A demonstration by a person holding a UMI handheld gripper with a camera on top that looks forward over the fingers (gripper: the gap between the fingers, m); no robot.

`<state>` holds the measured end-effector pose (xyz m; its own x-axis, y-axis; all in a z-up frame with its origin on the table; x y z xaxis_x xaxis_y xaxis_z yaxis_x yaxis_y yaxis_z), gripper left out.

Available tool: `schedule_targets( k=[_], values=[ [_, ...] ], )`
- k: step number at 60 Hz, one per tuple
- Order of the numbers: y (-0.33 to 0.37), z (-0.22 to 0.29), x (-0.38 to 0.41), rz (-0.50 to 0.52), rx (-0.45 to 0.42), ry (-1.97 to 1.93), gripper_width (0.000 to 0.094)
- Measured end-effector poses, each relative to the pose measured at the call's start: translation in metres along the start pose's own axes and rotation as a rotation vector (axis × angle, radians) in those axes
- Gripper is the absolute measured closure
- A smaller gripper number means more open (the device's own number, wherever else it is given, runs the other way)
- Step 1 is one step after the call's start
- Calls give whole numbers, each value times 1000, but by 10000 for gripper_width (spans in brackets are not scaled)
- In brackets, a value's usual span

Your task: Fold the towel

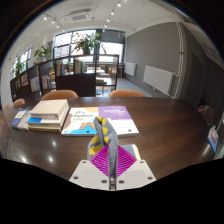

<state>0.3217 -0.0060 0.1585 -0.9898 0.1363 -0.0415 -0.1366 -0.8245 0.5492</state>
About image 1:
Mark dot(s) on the large potted green plant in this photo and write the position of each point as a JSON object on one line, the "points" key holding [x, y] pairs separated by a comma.
{"points": [[87, 40]]}

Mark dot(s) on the large white wall radiator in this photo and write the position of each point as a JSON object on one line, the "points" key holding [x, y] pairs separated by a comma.
{"points": [[158, 79]]}

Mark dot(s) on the yellow-edged large book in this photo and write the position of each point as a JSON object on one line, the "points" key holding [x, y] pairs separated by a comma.
{"points": [[43, 128]]}

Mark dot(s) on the blue and white booklet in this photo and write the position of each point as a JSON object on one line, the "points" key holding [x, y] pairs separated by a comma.
{"points": [[212, 138]]}

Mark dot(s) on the dark open shelf unit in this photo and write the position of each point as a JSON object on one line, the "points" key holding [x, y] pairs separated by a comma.
{"points": [[75, 85]]}

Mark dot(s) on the ceiling air conditioner unit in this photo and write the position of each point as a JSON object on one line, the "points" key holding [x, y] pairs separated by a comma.
{"points": [[80, 15]]}

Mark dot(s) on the white thin book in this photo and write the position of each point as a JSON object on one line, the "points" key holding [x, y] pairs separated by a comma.
{"points": [[24, 124]]}

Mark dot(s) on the small white wall radiator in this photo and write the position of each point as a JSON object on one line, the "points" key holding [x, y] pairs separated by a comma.
{"points": [[130, 68]]}

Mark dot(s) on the dark grey door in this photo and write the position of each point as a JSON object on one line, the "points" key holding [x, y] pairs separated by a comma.
{"points": [[195, 81]]}

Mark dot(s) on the purple and white book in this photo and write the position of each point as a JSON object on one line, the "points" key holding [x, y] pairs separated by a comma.
{"points": [[120, 116]]}

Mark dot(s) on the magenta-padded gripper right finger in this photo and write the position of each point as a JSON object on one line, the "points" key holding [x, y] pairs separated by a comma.
{"points": [[136, 173]]}

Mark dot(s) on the cream thick book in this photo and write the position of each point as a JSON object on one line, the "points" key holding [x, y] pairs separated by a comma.
{"points": [[48, 107]]}

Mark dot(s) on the dark blue book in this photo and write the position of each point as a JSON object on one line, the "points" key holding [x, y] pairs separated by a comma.
{"points": [[18, 118]]}

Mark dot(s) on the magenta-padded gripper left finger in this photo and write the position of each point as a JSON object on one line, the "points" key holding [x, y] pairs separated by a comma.
{"points": [[86, 173]]}

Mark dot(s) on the illustrated white and blue book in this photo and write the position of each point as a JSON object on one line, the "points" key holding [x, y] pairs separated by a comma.
{"points": [[80, 121]]}

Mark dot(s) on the ceiling track spotlights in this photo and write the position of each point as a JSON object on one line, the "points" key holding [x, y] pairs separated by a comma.
{"points": [[112, 12]]}

